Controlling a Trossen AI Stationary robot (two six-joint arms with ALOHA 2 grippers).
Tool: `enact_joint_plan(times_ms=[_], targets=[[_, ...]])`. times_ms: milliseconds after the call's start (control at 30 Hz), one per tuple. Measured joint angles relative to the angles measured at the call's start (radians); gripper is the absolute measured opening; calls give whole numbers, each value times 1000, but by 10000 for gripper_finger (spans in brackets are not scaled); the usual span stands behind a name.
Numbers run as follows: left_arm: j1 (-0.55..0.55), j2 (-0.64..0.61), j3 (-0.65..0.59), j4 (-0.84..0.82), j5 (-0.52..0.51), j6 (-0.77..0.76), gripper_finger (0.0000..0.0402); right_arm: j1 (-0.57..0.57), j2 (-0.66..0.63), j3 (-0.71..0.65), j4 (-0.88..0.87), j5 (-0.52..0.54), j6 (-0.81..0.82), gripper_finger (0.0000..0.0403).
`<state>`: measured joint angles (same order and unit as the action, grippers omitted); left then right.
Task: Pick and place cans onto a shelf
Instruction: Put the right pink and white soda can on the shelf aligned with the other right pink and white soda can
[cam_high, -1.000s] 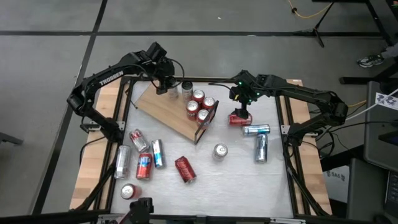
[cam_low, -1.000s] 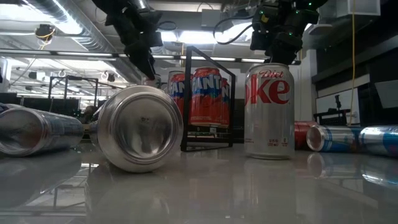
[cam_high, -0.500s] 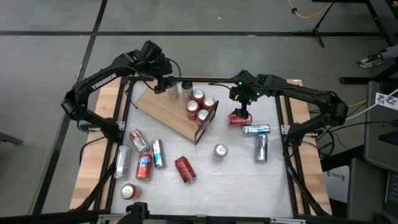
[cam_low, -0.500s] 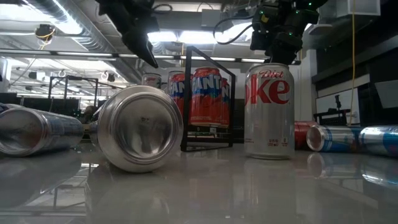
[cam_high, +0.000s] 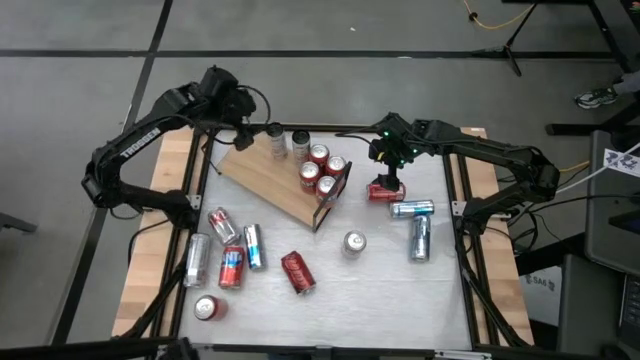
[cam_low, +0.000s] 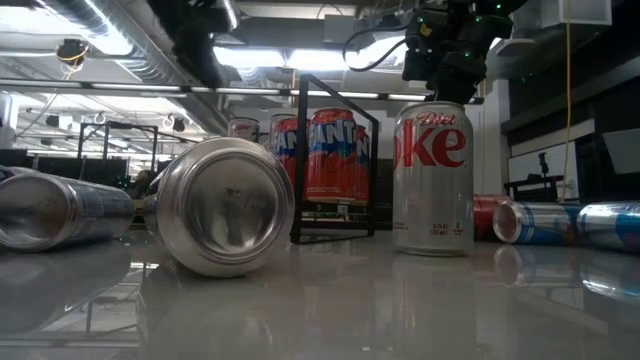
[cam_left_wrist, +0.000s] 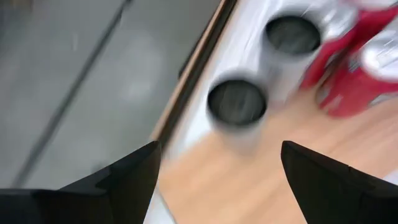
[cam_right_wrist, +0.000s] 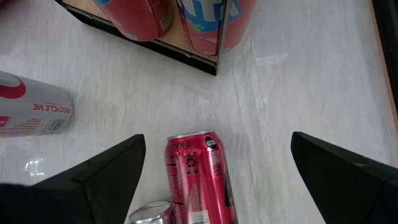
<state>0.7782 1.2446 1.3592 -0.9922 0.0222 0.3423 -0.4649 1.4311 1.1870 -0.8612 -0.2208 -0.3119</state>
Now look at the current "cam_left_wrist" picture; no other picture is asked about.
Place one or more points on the white slim can black lid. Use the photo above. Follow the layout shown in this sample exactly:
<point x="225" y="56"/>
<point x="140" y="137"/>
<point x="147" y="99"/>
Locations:
<point x="237" y="105"/>
<point x="292" y="37"/>

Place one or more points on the wooden shelf board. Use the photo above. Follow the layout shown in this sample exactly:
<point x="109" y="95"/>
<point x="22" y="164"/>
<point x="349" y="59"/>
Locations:
<point x="248" y="186"/>

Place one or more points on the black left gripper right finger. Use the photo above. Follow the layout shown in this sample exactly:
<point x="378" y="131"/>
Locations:
<point x="342" y="199"/>

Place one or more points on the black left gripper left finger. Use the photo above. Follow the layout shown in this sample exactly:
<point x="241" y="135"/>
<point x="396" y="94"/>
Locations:
<point x="124" y="199"/>

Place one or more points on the red soda can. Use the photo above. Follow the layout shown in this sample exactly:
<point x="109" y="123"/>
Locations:
<point x="357" y="93"/>

